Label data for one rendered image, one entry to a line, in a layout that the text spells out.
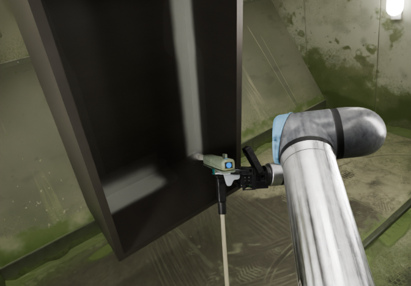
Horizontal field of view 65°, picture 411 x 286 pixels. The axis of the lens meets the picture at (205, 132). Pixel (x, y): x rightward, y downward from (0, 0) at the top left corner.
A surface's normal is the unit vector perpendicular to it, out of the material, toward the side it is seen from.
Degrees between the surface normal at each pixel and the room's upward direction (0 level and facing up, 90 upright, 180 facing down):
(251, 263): 0
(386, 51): 90
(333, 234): 16
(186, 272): 0
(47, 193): 57
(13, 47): 90
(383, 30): 90
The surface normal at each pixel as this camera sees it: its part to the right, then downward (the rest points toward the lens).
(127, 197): -0.05, -0.82
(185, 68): 0.59, 0.44
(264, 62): 0.37, -0.26
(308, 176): -0.43, -0.70
